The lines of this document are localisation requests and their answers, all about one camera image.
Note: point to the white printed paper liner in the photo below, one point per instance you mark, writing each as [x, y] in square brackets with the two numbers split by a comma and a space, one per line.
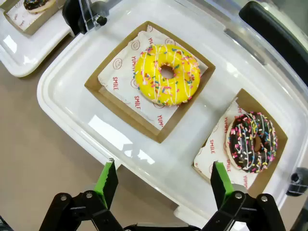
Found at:
[211, 154]
[120, 79]
[21, 19]

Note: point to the white display case tray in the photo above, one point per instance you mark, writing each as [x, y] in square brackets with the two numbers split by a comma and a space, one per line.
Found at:
[72, 96]
[24, 55]

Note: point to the yellow sprinkled donut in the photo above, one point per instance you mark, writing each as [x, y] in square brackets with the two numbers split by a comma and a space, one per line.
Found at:
[149, 79]

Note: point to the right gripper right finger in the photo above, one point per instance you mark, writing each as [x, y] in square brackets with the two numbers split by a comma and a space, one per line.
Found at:
[222, 190]

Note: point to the chocolate glazed donut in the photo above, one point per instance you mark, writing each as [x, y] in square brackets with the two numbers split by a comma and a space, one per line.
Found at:
[36, 6]

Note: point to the chocolate donut with colourful sprinkles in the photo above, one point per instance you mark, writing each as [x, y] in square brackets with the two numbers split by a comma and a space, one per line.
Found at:
[240, 144]

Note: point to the brown cardboard donut box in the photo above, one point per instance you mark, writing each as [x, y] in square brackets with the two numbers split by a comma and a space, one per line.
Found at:
[187, 115]
[252, 101]
[33, 29]

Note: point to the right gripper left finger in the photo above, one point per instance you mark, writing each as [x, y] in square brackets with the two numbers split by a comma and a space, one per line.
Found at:
[106, 192]

